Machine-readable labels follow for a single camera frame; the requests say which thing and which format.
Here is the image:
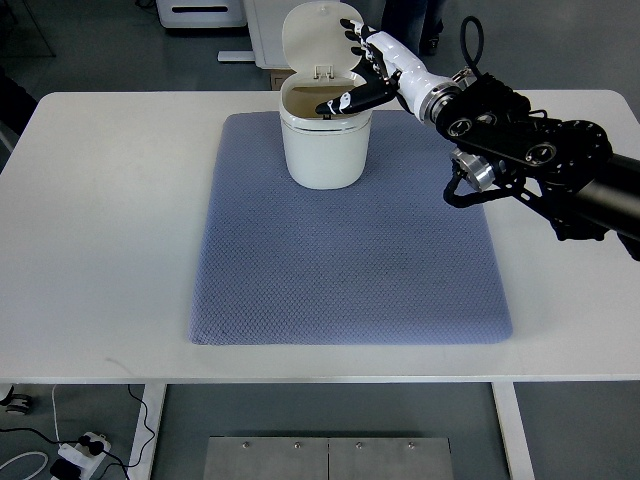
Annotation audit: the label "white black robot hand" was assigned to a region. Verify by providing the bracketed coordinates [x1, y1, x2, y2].
[315, 18, 461, 123]

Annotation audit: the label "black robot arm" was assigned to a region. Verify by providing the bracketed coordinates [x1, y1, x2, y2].
[425, 53, 639, 259]

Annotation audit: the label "white trash bin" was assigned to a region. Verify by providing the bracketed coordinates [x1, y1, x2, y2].
[279, 1, 372, 190]

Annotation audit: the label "person legs dark trousers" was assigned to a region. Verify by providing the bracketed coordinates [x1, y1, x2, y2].
[381, 0, 446, 56]

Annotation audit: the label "cardboard box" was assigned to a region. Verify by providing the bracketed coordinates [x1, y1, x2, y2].
[269, 69, 295, 91]

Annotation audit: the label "white cabinet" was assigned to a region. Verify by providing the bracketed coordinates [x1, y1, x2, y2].
[217, 0, 300, 70]

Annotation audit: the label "blue quilted mat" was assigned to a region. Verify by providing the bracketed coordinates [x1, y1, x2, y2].
[188, 110, 512, 345]

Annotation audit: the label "white machine base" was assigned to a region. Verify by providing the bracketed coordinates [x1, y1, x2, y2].
[156, 0, 247, 29]

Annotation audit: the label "white table leg right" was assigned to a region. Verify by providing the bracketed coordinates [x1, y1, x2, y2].
[491, 381, 535, 480]

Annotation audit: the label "white table leg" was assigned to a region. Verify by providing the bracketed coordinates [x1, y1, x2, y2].
[491, 381, 535, 480]
[128, 383, 167, 480]

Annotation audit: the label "white table leg left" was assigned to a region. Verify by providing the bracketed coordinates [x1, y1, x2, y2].
[128, 383, 167, 480]

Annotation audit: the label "metal floor plate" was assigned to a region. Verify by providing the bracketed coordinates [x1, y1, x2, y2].
[203, 436, 454, 479]

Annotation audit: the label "white power strip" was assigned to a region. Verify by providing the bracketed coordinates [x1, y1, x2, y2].
[58, 432, 111, 479]

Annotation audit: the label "black cable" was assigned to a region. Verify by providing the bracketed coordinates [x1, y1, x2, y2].
[0, 383, 157, 480]

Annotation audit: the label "white cable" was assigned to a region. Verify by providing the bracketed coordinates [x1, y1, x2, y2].
[0, 383, 64, 480]

